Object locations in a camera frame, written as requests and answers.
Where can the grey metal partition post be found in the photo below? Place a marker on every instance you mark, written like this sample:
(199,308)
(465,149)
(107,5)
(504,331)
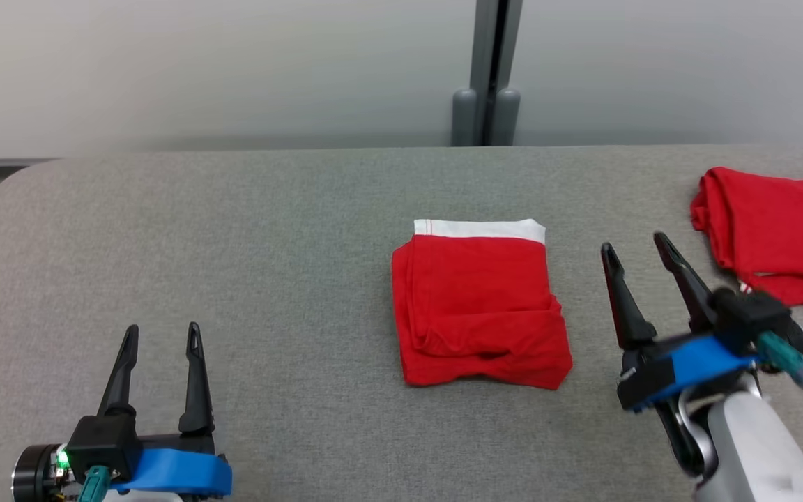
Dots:
(493,49)

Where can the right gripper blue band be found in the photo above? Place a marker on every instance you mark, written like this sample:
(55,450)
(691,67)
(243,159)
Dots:
(687,366)

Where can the grey cylinder post foot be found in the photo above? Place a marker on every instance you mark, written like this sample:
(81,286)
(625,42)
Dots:
(507,117)
(464,118)

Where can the red shorts with white stripe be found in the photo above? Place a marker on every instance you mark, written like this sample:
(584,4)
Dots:
(478,314)

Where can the red jersey with black lettering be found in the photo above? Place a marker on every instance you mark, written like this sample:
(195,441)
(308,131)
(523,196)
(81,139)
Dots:
(771,237)

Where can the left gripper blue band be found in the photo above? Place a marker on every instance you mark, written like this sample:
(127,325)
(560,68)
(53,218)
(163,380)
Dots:
(178,470)

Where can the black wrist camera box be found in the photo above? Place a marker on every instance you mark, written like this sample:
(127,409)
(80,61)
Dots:
(753,317)
(105,446)

